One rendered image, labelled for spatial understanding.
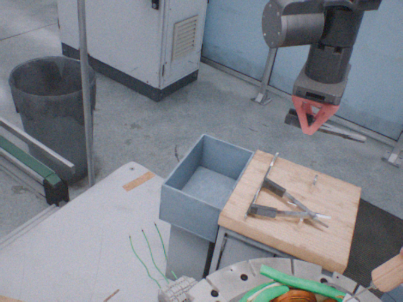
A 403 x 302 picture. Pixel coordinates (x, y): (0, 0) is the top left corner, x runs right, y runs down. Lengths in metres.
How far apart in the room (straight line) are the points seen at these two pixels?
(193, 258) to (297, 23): 0.48
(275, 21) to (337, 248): 0.34
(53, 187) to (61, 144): 0.91
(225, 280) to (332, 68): 0.31
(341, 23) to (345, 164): 2.17
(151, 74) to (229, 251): 2.16
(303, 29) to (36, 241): 0.71
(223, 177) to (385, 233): 1.61
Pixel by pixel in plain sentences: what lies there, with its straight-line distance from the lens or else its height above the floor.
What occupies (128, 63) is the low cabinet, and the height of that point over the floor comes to 0.20.
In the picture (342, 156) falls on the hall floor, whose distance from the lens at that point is 2.73.
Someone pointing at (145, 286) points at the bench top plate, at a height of 0.78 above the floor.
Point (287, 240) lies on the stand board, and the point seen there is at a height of 1.06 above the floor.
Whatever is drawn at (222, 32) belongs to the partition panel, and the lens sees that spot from 3.05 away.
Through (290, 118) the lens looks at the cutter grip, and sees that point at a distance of 0.64.
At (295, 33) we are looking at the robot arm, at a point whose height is 1.35.
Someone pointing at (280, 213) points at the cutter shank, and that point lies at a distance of 0.62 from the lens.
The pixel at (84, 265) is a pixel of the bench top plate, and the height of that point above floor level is 0.78.
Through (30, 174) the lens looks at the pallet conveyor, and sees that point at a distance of 1.18.
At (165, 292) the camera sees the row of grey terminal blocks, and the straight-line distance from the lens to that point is 0.83.
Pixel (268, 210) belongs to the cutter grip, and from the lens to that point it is 0.62.
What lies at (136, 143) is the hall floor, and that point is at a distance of 2.46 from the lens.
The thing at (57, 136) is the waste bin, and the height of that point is 0.33.
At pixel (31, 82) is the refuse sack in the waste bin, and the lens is 2.16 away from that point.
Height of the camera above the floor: 1.52
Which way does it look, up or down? 38 degrees down
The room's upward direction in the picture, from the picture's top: 10 degrees clockwise
